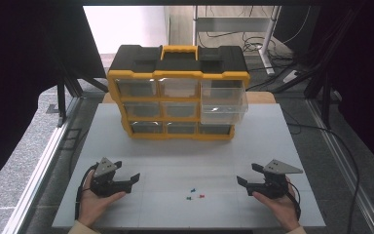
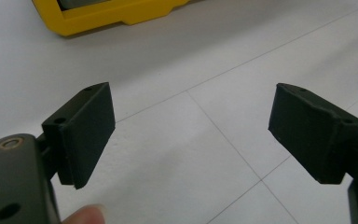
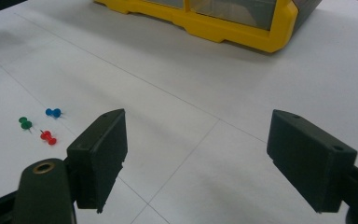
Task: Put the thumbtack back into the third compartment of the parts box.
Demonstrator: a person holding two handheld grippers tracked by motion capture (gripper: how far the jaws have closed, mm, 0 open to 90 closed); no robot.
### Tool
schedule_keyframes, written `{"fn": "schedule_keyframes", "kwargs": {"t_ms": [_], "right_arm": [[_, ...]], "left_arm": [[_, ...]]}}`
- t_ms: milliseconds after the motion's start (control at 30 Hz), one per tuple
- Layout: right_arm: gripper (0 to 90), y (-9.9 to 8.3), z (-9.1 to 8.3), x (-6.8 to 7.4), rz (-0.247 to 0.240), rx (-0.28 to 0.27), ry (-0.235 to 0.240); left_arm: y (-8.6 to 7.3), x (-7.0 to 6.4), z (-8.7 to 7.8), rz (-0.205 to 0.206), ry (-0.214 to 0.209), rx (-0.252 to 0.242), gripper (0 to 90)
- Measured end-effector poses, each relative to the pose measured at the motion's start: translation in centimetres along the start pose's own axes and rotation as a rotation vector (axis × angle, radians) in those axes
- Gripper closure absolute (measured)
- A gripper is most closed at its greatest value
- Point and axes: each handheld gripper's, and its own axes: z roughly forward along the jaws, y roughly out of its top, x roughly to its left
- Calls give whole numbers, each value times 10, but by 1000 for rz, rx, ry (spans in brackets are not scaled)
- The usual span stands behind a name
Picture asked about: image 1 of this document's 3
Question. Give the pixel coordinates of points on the dark curtain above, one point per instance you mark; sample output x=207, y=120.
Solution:
x=363, y=74
x=16, y=81

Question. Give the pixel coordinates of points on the person's left hand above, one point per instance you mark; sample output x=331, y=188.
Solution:
x=91, y=206

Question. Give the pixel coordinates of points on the white power strip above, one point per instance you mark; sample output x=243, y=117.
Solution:
x=290, y=76

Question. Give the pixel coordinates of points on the yellow black organizer cabinet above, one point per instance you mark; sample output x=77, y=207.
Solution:
x=178, y=66

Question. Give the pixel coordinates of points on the group of clear organizer drawers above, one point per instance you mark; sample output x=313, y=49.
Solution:
x=178, y=87

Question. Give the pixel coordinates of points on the green push pin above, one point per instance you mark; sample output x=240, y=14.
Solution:
x=188, y=197

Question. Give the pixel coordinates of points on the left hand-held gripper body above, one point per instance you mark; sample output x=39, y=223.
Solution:
x=105, y=182

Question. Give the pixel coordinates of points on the black metal stand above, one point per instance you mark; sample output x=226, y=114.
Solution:
x=61, y=100
x=326, y=97

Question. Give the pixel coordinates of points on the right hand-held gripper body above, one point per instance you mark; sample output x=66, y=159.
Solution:
x=272, y=185

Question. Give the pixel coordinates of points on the white metal desk frame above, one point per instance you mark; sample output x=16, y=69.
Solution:
x=233, y=24

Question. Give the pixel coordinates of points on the person's right hand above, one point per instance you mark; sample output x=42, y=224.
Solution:
x=284, y=209

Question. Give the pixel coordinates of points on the red push pin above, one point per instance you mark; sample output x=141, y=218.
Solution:
x=202, y=196

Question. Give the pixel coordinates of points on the aluminium rail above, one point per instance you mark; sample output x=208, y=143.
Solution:
x=42, y=169
x=341, y=156

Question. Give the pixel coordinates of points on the clear plastic drawer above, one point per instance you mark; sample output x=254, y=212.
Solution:
x=224, y=104

